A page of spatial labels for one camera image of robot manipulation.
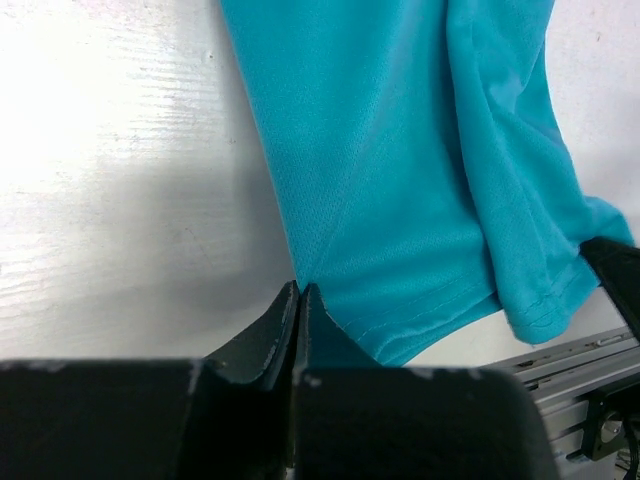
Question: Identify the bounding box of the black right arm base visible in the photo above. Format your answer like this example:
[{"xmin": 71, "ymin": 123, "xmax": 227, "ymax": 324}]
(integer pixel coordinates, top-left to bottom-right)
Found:
[{"xmin": 581, "ymin": 374, "xmax": 639, "ymax": 461}]

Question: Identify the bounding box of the teal t shirt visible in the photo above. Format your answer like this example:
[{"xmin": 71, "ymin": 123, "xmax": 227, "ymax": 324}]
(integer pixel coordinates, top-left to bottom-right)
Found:
[{"xmin": 221, "ymin": 1, "xmax": 632, "ymax": 366}]

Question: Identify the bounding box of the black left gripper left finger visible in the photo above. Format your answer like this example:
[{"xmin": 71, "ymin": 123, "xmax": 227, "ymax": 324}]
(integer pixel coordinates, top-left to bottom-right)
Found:
[{"xmin": 1, "ymin": 282, "xmax": 299, "ymax": 479}]

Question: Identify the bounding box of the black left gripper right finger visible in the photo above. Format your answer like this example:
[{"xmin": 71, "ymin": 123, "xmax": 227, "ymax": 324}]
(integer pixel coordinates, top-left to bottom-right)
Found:
[{"xmin": 293, "ymin": 285, "xmax": 559, "ymax": 479}]

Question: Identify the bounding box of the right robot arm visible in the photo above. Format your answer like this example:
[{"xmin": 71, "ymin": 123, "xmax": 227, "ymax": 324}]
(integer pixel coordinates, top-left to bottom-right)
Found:
[{"xmin": 580, "ymin": 237, "xmax": 640, "ymax": 340}]

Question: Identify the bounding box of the aluminium mounting rail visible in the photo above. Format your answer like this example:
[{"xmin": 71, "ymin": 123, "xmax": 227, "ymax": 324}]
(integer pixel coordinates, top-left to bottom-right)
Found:
[{"xmin": 494, "ymin": 328, "xmax": 639, "ymax": 479}]

